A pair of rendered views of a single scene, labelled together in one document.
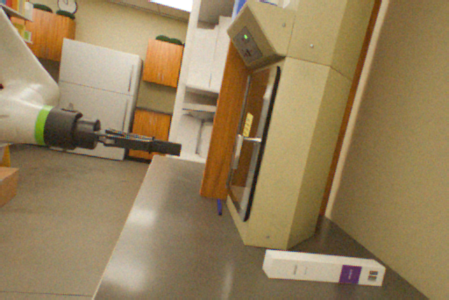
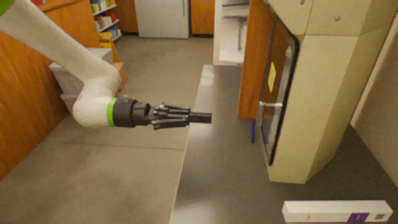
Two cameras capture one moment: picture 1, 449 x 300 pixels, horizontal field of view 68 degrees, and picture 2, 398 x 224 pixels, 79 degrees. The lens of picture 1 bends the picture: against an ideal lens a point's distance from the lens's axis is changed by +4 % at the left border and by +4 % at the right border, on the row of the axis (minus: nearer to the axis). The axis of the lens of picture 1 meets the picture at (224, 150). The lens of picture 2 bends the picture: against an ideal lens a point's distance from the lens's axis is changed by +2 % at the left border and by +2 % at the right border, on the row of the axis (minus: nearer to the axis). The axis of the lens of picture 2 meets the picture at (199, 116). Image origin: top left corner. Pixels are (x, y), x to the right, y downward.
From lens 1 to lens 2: 0.35 m
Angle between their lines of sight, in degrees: 30
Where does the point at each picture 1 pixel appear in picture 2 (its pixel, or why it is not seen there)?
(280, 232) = (299, 173)
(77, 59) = not seen: outside the picture
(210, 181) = (245, 106)
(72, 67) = not seen: outside the picture
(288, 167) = (308, 130)
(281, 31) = (299, 9)
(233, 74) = (258, 13)
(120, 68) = not seen: outside the picture
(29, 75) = (95, 74)
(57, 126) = (120, 118)
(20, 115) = (96, 114)
